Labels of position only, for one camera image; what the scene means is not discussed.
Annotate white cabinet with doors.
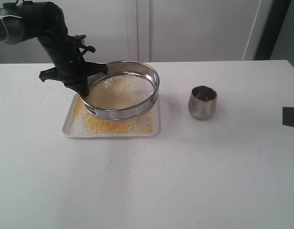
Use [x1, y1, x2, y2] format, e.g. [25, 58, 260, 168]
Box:
[0, 0, 274, 64]

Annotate round steel mesh sieve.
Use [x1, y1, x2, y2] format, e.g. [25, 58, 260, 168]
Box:
[81, 61, 160, 122]

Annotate stainless steel cup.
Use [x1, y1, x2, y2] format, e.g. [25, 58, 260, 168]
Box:
[188, 85, 217, 120]

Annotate white rectangular plastic tray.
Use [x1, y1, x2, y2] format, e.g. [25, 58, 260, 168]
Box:
[62, 95, 160, 138]

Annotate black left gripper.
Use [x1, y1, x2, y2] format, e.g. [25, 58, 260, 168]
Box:
[39, 53, 108, 97]

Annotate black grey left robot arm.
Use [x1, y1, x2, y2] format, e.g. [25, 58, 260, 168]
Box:
[0, 0, 108, 97]

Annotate yellow fine grain pile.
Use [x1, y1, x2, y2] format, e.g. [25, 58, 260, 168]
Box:
[70, 73, 154, 135]

